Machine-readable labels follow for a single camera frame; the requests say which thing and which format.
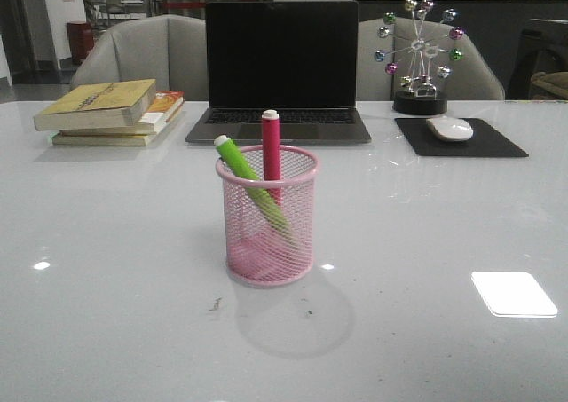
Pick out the pink mesh pen holder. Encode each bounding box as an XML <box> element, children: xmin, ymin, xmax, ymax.
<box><xmin>216</xmin><ymin>146</ymin><xmax>320</xmax><ymax>286</ymax></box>

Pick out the green marker pen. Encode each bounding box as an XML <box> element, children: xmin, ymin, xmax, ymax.
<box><xmin>213</xmin><ymin>135</ymin><xmax>298</xmax><ymax>249</ymax></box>

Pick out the pink red marker pen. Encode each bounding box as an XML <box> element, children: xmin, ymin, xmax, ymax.
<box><xmin>261</xmin><ymin>109</ymin><xmax>281</xmax><ymax>181</ymax></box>

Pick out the grey open laptop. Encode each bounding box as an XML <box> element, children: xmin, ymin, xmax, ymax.
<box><xmin>185</xmin><ymin>0</ymin><xmax>371</xmax><ymax>146</ymax></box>

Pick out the orange cover book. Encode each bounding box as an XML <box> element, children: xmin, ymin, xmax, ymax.
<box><xmin>61</xmin><ymin>91</ymin><xmax>185</xmax><ymax>136</ymax></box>

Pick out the white computer mouse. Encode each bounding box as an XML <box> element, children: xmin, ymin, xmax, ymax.
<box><xmin>425</xmin><ymin>116</ymin><xmax>474</xmax><ymax>142</ymax></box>

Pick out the grey armchair behind laptop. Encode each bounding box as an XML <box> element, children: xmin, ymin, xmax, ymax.
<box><xmin>70</xmin><ymin>14</ymin><xmax>209</xmax><ymax>101</ymax></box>

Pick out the yellow top book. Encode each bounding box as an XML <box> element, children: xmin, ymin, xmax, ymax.
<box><xmin>34</xmin><ymin>79</ymin><xmax>156</xmax><ymax>130</ymax></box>

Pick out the grey armchair behind ornament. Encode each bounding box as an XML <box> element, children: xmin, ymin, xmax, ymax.
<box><xmin>356</xmin><ymin>16</ymin><xmax>505</xmax><ymax>101</ymax></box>

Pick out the ferris wheel desk ornament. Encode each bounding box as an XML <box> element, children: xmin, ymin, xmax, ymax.
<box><xmin>374</xmin><ymin>0</ymin><xmax>465</xmax><ymax>115</ymax></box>

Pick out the black mouse pad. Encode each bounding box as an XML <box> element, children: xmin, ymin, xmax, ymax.
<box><xmin>395</xmin><ymin>117</ymin><xmax>529</xmax><ymax>158</ymax></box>

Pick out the red barrier tape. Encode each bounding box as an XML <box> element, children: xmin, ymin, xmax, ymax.
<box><xmin>159</xmin><ymin>2</ymin><xmax>207</xmax><ymax>11</ymax></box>

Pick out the bottom cream book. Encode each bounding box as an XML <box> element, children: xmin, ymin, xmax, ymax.
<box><xmin>51</xmin><ymin>108</ymin><xmax>182</xmax><ymax>146</ymax></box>

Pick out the red bin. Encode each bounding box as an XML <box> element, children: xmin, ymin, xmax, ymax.
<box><xmin>67</xmin><ymin>21</ymin><xmax>94</xmax><ymax>65</ymax></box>

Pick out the dark counter cabinet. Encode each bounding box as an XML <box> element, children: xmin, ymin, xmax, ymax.
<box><xmin>357</xmin><ymin>0</ymin><xmax>567</xmax><ymax>85</ymax></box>

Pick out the brown sofa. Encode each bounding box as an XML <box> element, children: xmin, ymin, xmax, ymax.
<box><xmin>531</xmin><ymin>71</ymin><xmax>568</xmax><ymax>100</ymax></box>

